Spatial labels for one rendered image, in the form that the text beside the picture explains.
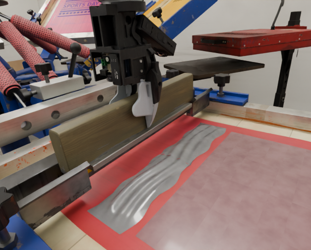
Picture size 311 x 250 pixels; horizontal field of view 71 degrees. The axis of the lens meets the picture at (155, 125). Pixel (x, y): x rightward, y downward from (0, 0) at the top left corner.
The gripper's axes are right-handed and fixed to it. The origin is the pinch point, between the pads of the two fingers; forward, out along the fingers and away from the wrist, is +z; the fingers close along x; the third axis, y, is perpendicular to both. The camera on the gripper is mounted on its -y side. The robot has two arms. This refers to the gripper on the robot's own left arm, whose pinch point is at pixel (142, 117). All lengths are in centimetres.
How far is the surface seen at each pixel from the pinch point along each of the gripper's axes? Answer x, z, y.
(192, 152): 9.1, 7.1, -3.9
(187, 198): 14.5, 7.6, 7.3
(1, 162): -15.6, 4.1, 21.3
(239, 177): 19.4, 7.5, -1.7
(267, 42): 0, -4, -101
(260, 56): -26, 18, -200
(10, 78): -46.2, -4.8, 5.3
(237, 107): 10.7, 4.6, -25.6
